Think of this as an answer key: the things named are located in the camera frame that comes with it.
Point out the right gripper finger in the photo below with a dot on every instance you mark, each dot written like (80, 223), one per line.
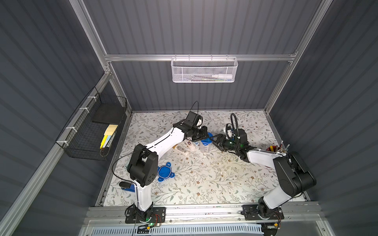
(218, 145)
(218, 137)

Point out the blue jar lid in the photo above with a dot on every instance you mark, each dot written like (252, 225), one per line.
(165, 172)

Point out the blue small box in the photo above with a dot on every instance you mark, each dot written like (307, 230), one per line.
(127, 186)

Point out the white tube in basket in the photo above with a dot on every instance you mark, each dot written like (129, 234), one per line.
(223, 77)

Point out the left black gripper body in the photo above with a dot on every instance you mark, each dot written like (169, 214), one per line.
(199, 133)

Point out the white wire mesh basket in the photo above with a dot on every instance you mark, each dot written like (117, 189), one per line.
(200, 69)

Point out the black wire wall basket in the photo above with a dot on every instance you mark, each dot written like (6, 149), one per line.
(81, 138)

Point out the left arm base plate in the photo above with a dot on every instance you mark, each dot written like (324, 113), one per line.
(152, 215)

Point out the black notebook in basket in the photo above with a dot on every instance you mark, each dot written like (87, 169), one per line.
(109, 114)

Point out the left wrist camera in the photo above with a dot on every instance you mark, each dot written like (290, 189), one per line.
(193, 117)

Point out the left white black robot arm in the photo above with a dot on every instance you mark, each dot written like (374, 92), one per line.
(143, 165)

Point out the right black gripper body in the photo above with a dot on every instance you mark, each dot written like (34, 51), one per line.
(221, 141)

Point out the blue-lid clear jar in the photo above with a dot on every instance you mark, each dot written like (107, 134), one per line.
(206, 144)

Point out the red pen cup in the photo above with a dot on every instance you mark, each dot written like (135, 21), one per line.
(279, 148)

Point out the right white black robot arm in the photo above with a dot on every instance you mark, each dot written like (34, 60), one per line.
(293, 174)

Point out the yellow sticky notes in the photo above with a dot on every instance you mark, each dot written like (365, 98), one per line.
(108, 135)

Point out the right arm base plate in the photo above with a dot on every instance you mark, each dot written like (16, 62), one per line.
(261, 212)

